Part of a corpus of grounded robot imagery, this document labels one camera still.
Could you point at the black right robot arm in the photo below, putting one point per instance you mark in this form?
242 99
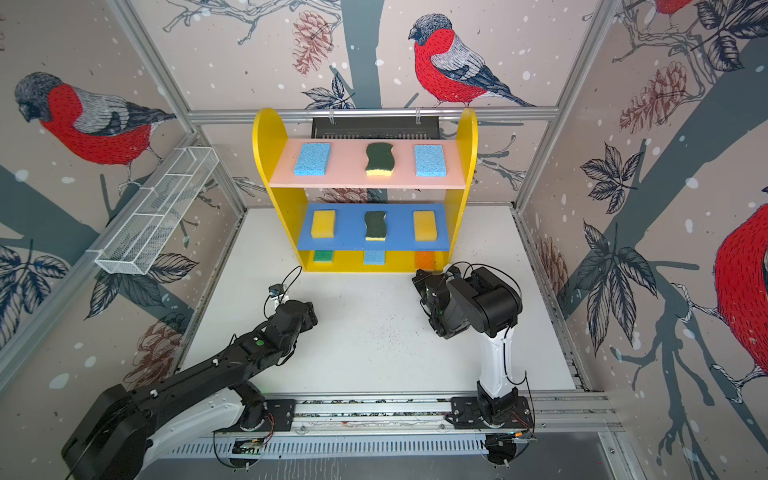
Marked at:
487 300

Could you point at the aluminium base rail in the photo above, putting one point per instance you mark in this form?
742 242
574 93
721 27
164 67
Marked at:
538 412

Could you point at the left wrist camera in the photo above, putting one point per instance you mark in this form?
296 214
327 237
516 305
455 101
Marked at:
278 294

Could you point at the black perforated metal tray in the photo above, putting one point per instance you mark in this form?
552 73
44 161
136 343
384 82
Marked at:
377 128

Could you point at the yellow shelf unit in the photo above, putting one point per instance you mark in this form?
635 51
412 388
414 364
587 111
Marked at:
347 189

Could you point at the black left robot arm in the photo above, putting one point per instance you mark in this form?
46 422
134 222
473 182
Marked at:
125 431

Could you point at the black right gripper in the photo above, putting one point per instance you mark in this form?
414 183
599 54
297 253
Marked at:
420 284

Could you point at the light blue sponge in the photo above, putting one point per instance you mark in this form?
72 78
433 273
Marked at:
374 257
312 159
430 160

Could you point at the white wire basket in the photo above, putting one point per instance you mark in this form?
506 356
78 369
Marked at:
140 239

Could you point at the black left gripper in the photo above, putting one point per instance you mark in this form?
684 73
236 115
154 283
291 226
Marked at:
310 319

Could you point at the green yellow scouring sponge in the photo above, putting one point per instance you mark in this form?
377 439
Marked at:
376 227
381 161

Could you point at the yellow orange sponge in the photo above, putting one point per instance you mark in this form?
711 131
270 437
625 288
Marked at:
425 226

